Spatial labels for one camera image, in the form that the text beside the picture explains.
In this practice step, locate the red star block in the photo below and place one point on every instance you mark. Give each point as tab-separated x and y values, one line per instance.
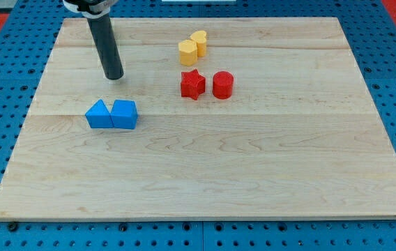
192	84

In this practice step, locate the light wooden board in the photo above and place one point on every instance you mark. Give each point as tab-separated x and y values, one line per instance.
299	139

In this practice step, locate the yellow pentagon block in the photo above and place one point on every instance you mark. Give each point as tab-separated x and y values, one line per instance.
187	52

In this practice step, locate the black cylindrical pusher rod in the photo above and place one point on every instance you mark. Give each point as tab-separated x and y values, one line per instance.
105	42

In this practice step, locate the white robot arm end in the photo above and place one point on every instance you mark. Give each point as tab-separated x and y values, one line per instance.
91	9

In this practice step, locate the blue triangle block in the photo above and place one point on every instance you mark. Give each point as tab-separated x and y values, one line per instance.
98	116

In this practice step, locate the yellow heart block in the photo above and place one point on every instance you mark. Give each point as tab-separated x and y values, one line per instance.
200	37

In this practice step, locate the blue cube block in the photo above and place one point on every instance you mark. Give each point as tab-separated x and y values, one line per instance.
124	114

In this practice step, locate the red cylinder block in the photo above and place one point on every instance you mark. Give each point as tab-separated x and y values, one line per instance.
223	83

